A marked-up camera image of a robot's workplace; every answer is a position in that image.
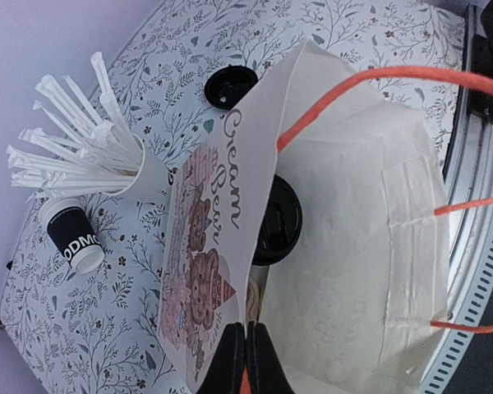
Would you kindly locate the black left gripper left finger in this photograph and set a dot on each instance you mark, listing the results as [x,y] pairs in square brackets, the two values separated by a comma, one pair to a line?
[227,366]

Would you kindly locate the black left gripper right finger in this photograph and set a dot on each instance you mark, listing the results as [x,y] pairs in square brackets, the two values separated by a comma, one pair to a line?
[264,370]

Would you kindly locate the brown cardboard cup carrier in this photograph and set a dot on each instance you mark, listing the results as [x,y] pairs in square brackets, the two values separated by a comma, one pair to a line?
[254,297]

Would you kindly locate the white paper takeout bag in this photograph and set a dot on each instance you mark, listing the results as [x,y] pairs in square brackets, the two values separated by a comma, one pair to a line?
[359,304]

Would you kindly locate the white cup holding straws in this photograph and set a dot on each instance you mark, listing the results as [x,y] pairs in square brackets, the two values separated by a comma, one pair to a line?
[150,184]

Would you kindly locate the stacked paper cups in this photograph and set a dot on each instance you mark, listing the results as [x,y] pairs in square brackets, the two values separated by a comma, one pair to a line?
[68,227]

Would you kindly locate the aluminium front rail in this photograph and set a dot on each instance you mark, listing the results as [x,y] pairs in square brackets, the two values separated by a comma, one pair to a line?
[468,172]

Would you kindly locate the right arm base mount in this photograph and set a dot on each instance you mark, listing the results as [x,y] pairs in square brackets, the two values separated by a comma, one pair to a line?
[478,55]

